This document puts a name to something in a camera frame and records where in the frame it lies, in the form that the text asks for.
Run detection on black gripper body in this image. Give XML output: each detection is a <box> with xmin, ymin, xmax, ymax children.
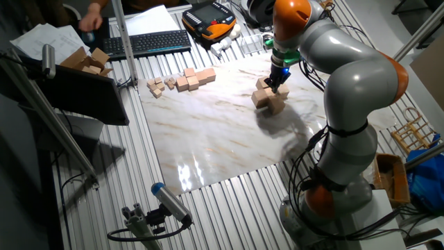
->
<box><xmin>268</xmin><ymin>65</ymin><xmax>291</xmax><ymax>86</ymax></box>

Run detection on printed paper stack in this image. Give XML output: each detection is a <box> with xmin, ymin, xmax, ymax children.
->
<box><xmin>9</xmin><ymin>23</ymin><xmax>91</xmax><ymax>65</ymax></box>

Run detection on bare person hand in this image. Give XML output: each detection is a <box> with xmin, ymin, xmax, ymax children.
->
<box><xmin>78</xmin><ymin>2</ymin><xmax>104</xmax><ymax>33</ymax></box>

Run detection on clear plastic box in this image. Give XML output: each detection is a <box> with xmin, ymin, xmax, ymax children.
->
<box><xmin>239</xmin><ymin>33</ymin><xmax>264</xmax><ymax>56</ymax></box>

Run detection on black filament spool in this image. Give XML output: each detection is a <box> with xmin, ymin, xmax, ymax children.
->
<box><xmin>246</xmin><ymin>0</ymin><xmax>277</xmax><ymax>29</ymax></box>

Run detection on white marble pattern sheet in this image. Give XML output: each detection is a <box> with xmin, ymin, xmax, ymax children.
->
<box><xmin>137</xmin><ymin>51</ymin><xmax>398</xmax><ymax>196</ymax></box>

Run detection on black orange teach pendant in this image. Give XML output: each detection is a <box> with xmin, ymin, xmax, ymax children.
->
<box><xmin>181</xmin><ymin>1</ymin><xmax>237</xmax><ymax>44</ymax></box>

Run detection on black computer keyboard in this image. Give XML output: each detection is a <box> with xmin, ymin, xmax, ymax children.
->
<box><xmin>102</xmin><ymin>29</ymin><xmax>192</xmax><ymax>62</ymax></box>

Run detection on white paper sheet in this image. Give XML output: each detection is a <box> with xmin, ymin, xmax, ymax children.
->
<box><xmin>124</xmin><ymin>4</ymin><xmax>181</xmax><ymax>37</ymax></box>

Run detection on small wooden rack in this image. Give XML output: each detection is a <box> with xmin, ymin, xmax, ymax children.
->
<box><xmin>391</xmin><ymin>106</ymin><xmax>438</xmax><ymax>156</ymax></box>

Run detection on orange cardboard box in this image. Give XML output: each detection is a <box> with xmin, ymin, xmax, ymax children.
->
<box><xmin>373</xmin><ymin>152</ymin><xmax>411</xmax><ymax>208</ymax></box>

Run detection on brown cardboard board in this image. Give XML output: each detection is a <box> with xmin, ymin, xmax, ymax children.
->
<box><xmin>409</xmin><ymin>33</ymin><xmax>444</xmax><ymax>112</ymax></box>

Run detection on black mouse pad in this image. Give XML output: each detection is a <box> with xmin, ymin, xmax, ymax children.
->
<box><xmin>71</xmin><ymin>17</ymin><xmax>111</xmax><ymax>53</ymax></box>

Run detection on blue bag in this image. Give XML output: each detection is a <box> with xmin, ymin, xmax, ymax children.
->
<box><xmin>405</xmin><ymin>133</ymin><xmax>444</xmax><ymax>215</ymax></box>

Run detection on black monitor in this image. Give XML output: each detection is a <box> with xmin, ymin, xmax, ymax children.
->
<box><xmin>20</xmin><ymin>64</ymin><xmax>130</xmax><ymax>126</ymax></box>

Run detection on open cardboard box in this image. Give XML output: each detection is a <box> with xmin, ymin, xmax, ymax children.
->
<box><xmin>59</xmin><ymin>47</ymin><xmax>114</xmax><ymax>78</ymax></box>

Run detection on slanted aluminium pole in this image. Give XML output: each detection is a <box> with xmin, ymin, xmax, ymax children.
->
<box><xmin>0</xmin><ymin>48</ymin><xmax>101</xmax><ymax>190</ymax></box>

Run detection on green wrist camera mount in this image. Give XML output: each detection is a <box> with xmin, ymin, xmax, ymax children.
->
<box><xmin>264</xmin><ymin>38</ymin><xmax>302</xmax><ymax>68</ymax></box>

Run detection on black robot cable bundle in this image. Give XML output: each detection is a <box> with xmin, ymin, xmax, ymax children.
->
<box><xmin>287</xmin><ymin>6</ymin><xmax>417</xmax><ymax>244</ymax></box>

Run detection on aluminium frame bar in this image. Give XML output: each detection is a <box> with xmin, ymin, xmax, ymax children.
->
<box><xmin>391</xmin><ymin>3</ymin><xmax>444</xmax><ymax>63</ymax></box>
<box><xmin>404</xmin><ymin>142</ymin><xmax>444</xmax><ymax>171</ymax></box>

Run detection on aluminium frame post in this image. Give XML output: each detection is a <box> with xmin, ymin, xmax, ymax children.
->
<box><xmin>110</xmin><ymin>0</ymin><xmax>139</xmax><ymax>88</ymax></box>

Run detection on silver camera blue cap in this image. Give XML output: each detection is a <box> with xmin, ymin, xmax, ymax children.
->
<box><xmin>151</xmin><ymin>182</ymin><xmax>194</xmax><ymax>226</ymax></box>

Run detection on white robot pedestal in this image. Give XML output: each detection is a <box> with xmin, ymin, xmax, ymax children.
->
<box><xmin>338</xmin><ymin>189</ymin><xmax>407</xmax><ymax>250</ymax></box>

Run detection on aluminium profile camera mount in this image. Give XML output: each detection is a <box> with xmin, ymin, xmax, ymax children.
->
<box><xmin>121</xmin><ymin>203</ymin><xmax>164</xmax><ymax>250</ymax></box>

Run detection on black camera cable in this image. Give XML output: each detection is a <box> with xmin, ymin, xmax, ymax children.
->
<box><xmin>106</xmin><ymin>222</ymin><xmax>190</xmax><ymax>242</ymax></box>

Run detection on silver depth camera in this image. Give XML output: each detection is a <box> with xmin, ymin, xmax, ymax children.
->
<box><xmin>42</xmin><ymin>44</ymin><xmax>57</xmax><ymax>80</ymax></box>

